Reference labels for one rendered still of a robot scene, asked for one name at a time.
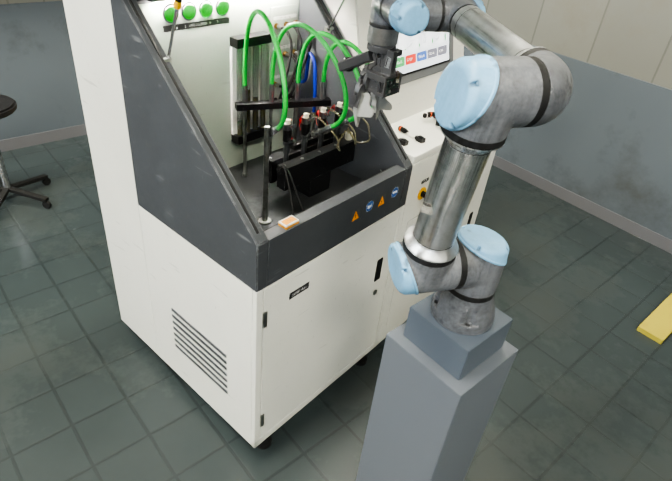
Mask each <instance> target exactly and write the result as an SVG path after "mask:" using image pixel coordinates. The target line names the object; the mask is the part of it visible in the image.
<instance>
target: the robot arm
mask: <svg viewBox="0 0 672 481"><path fill-rule="evenodd" d="M483 4H484V3H483V1H482V0H372V4H371V12H370V21H369V26H368V34H367V41H368V42H367V49H368V50H369V51H366V52H363V53H361V54H358V55H356V56H353V57H346V58H344V59H343V61H340V62H338V63H337V65H338V68H339V71H340V72H341V71H347V72H350V71H353V70H354V69H355V68H356V67H359V66H362V65H364V68H362V71H361V73H360V76H359V78H358V81H357V84H356V86H355V89H354V94H353V114H354V121H355V126H356V127H358V126H359V123H360V117H366V118H371V117H372V116H373V118H374V120H377V117H378V115H379V111H380V110H391V109H392V104H391V103H390V102H389V101H388V100H387V99H386V97H388V96H391V95H394V94H396V93H399V91H400V85H401V80H402V74H403V73H402V72H399V70H397V69H396V65H397V58H398V56H402V51H403V50H401V49H398V48H396V45H397V44H398V38H399V33H401V34H404V35H406V36H415V35H417V34H419V33H421V32H448V33H450V34H451V35H452V36H454V37H455V38H456V39H457V40H458V41H459V42H461V43H462V44H463V45H464V46H465V47H466V48H468V49H469V50H470V51H471V52H472V53H473V54H474V55H475V56H463V57H460V58H458V59H456V60H454V61H452V62H451V63H450V64H449V65H448V66H447V67H446V68H445V69H444V71H443V73H442V74H441V76H440V78H439V80H438V83H437V86H436V90H435V95H434V99H436V102H435V104H434V112H435V117H436V119H437V121H438V123H439V124H440V130H441V132H442V133H443V135H444V136H445V137H444V140H443V143H442V146H441V149H440V152H439V155H438V158H437V161H436V164H435V167H434V170H433V173H432V176H431V179H430V182H429V185H428V188H427V191H426V194H425V197H424V200H423V203H422V206H421V209H420V212H419V215H418V218H417V221H416V224H414V225H412V226H411V227H409V228H408V229H407V230H406V232H405V235H404V238H403V241H402V242H398V241H396V242H394V243H391V244H390V246H389V249H388V265H389V270H390V274H391V278H392V281H393V283H394V285H395V287H396V289H397V290H398V291H399V292H400V293H402V294H404V295H411V294H415V295H418V294H421V293H429V292H436V293H435V294H434V296H433V299H432V303H431V312H432V315H433V317H434V318H435V319H436V321H437V322H438V323H439V324H440V325H442V326H443V327H444V328H446V329H448V330H450V331H452V332H454V333H458V334H461V335H469V336H472V335H480V334H483V333H485V332H486V331H488V330H489V329H490V328H491V326H492V324H493V321H494V318H495V305H494V295H495V292H496V289H497V286H498V284H499V281H500V278H501V275H502V272H503V269H504V267H505V265H506V264H507V257H508V254H509V246H508V244H507V242H506V240H505V239H504V238H503V237H502V236H501V235H499V234H498V233H497V232H495V231H493V230H491V229H489V228H487V227H484V226H480V225H474V224H469V225H464V226H462V227H461V228H460V226H461V224H462V222H463V219H464V217H465V214H466V212H467V209H468V207H469V205H470V202H471V200H472V197H473V195H474V192H475V190H476V188H477V185H478V183H479V180H480V178H481V175H482V173H483V171H484V168H485V166H486V163H487V161H488V159H489V156H490V154H491V152H492V151H495V150H498V149H500V148H501V147H502V146H503V145H504V143H505V141H506V139H507V136H508V134H509V132H510V130H511V129H512V128H523V127H536V126H540V125H544V124H546V123H548V122H550V121H552V120H553V119H555V118H556V117H557V116H558V115H559V114H561V113H562V111H563V110H564V109H565V107H566V106H567V104H568V102H569V100H570V98H571V95H572V91H573V79H572V75H571V72H570V70H569V68H568V66H567V65H566V63H565V62H564V61H563V60H562V59H561V58H559V57H558V56H557V55H555V54H554V53H553V52H551V51H550V50H548V49H546V48H544V47H533V46H531V45H530V44H529V43H527V42H526V41H524V40H523V39H522V38H520V37H519V36H517V35H516V34H515V33H513V32H512V31H510V30H509V29H508V28H506V27H505V26H503V25H502V24H501V23H499V22H498V21H496V20H495V19H494V18H492V17H491V16H489V15H488V14H487V13H486V10H485V6H484V5H483ZM373 61H374V62H373ZM370 62H372V63H370ZM367 63H370V64H367ZM365 64H367V65H365ZM396 70H397V71H396ZM399 80H400V81H399ZM365 91H369V92H371V96H370V94H369V93H365ZM371 98H372V104H371V106H372V108H371V106H370V99H371ZM459 229H460V230H459Z"/></svg>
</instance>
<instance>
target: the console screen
mask: <svg viewBox="0 0 672 481"><path fill-rule="evenodd" d="M396 48H398V49H401V50H403V51H402V56H398V58H397V65H396V69H397V70H399V72H402V73H403V74H402V80H401V85H403V84H405V83H408V82H411V81H414V80H417V79H420V78H423V77H426V76H429V75H432V74H435V73H438V72H441V71H444V69H445V68H446V67H447V66H448V65H449V64H450V63H451V62H452V61H453V36H452V35H451V34H450V33H448V32H421V33H419V34H417V35H415V36H406V35H404V34H401V33H399V38H398V44H397V45H396ZM397 70H396V71H397Z"/></svg>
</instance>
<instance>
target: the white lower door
mask: <svg viewBox="0 0 672 481"><path fill-rule="evenodd" d="M399 212H400V209H399V208H398V209H397V210H395V211H394V212H392V213H390V214H389V215H387V216H385V217H383V218H382V219H380V220H378V221H377V222H375V223H373V224H372V225H370V226H368V227H367V228H365V229H363V230H362V231H360V232H358V233H357V234H355V235H353V236H351V237H350V238H348V239H346V240H345V241H343V242H341V243H340V244H338V245H336V246H335V247H333V248H331V249H330V250H328V251H326V252H325V253H323V254H321V255H320V256H318V257H316V258H314V259H313V260H311V261H309V262H308V263H306V264H304V265H303V266H301V267H299V268H298V269H296V270H294V271H293V272H291V273H289V274H288V275H286V276H284V277H283V278H281V279H279V280H277V281H276V282H274V283H272V284H271V285H269V286H267V287H265V288H264V289H263V318H262V360H261V403H260V437H262V436H263V435H264V434H266V433H267V432H268V431H269V430H270V429H272V428H273V427H274V426H275V425H276V424H278V423H279V422H280V421H281V420H282V419H284V418H285V417H286V416H287V415H288V414H290V413H291V412H292V411H293V410H294V409H296V408H297V407H298V406H299V405H300V404H302V403H303V402H304V401H305V400H306V399H308V398H309V397H310V396H311V395H312V394H314V393H315V392H316V391H317V390H318V389H320V388H321V387H322V386H323V385H324V384H326V383H327V382H328V381H329V380H330V379H332V378H333V377H334V376H335V375H336V374H338V373H339V372H340V371H341V370H342V369H344V368H345V367H346V366H347V365H348V364H350V363H351V362H352V361H353V360H354V359H356V358H357V357H358V356H359V355H360V354H362V353H363V352H364V351H365V350H366V349H368V348H369V347H370V346H371V345H372V344H374V341H375V336H376V331H377V325H378V320H379V315H380V310H381V305H382V300H383V295H384V289H385V284H386V279H387V274H388V269H389V265H388V249H389V246H390V244H391V243H394V238H395V233H396V228H397V223H398V218H399Z"/></svg>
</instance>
